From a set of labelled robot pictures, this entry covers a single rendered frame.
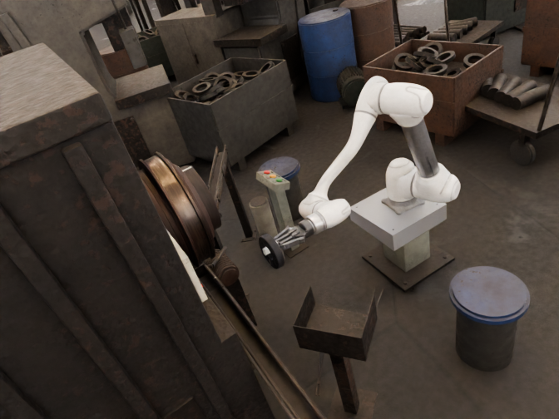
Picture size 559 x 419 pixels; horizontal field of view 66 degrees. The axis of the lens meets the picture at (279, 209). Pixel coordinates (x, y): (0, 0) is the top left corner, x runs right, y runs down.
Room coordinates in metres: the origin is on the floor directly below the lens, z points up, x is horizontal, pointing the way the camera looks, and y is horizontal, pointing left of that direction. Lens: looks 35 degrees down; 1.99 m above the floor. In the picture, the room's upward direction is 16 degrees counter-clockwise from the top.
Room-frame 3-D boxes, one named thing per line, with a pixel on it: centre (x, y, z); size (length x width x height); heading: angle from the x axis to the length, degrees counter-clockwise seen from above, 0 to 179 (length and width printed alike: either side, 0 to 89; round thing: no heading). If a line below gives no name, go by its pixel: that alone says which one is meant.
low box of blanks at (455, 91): (3.57, -1.61, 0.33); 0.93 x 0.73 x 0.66; 31
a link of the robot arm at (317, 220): (1.48, -0.13, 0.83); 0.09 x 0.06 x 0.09; 24
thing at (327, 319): (1.08, -0.09, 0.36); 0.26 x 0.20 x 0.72; 59
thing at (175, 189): (1.44, 0.39, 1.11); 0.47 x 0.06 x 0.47; 24
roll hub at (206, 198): (1.48, 0.30, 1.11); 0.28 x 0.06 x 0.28; 24
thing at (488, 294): (1.20, -0.78, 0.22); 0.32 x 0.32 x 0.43
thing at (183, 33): (5.93, 0.34, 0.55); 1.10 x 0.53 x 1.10; 44
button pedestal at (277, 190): (2.36, -0.02, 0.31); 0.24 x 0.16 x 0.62; 24
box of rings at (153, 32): (7.55, 1.38, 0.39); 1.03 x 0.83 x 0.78; 104
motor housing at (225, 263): (1.80, 0.39, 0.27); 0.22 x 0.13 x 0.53; 24
